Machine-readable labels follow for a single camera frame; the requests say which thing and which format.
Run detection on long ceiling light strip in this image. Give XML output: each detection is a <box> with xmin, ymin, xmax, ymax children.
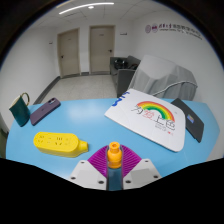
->
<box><xmin>58</xmin><ymin>2</ymin><xmax>115</xmax><ymax>16</ymax></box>

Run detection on wall sign lettering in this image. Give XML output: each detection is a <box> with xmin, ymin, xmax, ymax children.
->
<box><xmin>144</xmin><ymin>22</ymin><xmax>203</xmax><ymax>40</ymax></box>

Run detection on grey cloth-covered furniture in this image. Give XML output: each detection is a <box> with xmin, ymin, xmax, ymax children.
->
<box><xmin>128</xmin><ymin>54</ymin><xmax>199</xmax><ymax>102</ymax></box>

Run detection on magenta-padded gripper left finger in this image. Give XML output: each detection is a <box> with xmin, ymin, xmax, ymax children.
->
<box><xmin>69</xmin><ymin>144</ymin><xmax>111</xmax><ymax>191</ymax></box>

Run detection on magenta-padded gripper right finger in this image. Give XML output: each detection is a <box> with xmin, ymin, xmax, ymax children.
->
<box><xmin>120</xmin><ymin>144</ymin><xmax>162</xmax><ymax>190</ymax></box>

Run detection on black flat pad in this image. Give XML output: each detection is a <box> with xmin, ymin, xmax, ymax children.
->
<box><xmin>170</xmin><ymin>97</ymin><xmax>205</xmax><ymax>144</ymax></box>

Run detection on purple phone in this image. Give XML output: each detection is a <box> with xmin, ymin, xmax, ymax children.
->
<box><xmin>29</xmin><ymin>97</ymin><xmax>62</xmax><ymax>127</ymax></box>

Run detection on beige door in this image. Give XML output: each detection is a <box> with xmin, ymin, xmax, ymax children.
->
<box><xmin>57</xmin><ymin>28</ymin><xmax>81</xmax><ymax>78</ymax></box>
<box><xmin>88</xmin><ymin>25</ymin><xmax>116</xmax><ymax>75</ymax></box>

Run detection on white rainbow-print mouse pad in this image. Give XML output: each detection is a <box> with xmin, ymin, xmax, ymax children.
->
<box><xmin>104</xmin><ymin>88</ymin><xmax>186</xmax><ymax>153</ymax></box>

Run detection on dark grey sofa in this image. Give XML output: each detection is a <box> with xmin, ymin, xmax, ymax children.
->
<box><xmin>109</xmin><ymin>55</ymin><xmax>142</xmax><ymax>98</ymax></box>

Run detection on teal mug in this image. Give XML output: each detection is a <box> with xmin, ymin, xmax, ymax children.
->
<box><xmin>8</xmin><ymin>92</ymin><xmax>31</xmax><ymax>128</ymax></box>

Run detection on yellow power strip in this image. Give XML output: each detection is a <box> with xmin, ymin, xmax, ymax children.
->
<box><xmin>32</xmin><ymin>131</ymin><xmax>90</xmax><ymax>159</ymax></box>

